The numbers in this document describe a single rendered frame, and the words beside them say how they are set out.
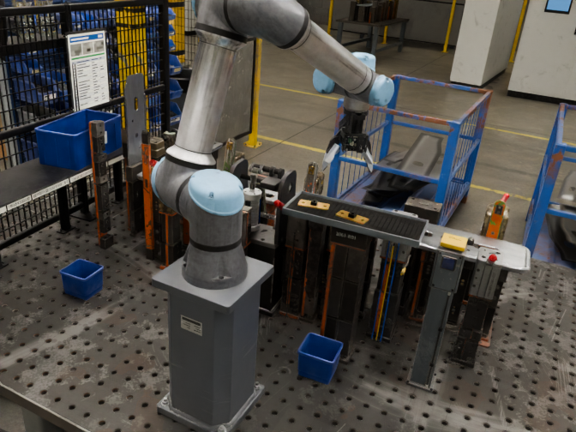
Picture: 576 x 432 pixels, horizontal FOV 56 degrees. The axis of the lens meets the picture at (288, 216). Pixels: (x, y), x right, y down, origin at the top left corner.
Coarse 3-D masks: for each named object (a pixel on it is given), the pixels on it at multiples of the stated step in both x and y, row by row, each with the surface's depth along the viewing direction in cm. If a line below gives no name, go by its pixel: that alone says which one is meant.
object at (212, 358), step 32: (160, 288) 121; (192, 288) 119; (256, 288) 124; (192, 320) 122; (224, 320) 120; (256, 320) 132; (192, 352) 126; (224, 352) 124; (192, 384) 130; (224, 384) 128; (256, 384) 145; (192, 416) 135; (224, 416) 132
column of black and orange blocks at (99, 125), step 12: (96, 120) 191; (96, 132) 189; (96, 144) 191; (96, 156) 193; (96, 168) 195; (96, 180) 198; (96, 192) 200; (108, 192) 203; (96, 204) 202; (108, 204) 204; (96, 216) 204; (108, 216) 207; (108, 228) 208; (108, 240) 209
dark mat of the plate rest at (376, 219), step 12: (336, 204) 151; (348, 204) 151; (324, 216) 143; (336, 216) 144; (372, 216) 146; (384, 216) 146; (396, 216) 147; (372, 228) 139; (384, 228) 140; (396, 228) 140; (408, 228) 141; (420, 228) 141
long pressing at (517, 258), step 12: (276, 192) 196; (432, 228) 179; (444, 228) 179; (432, 240) 171; (480, 240) 173; (492, 240) 174; (468, 252) 165; (504, 252) 167; (516, 252) 168; (528, 252) 169; (504, 264) 160; (516, 264) 161; (528, 264) 162
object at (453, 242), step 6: (444, 234) 139; (450, 234) 139; (444, 240) 136; (450, 240) 136; (456, 240) 137; (462, 240) 137; (444, 246) 135; (450, 246) 135; (456, 246) 134; (462, 246) 134
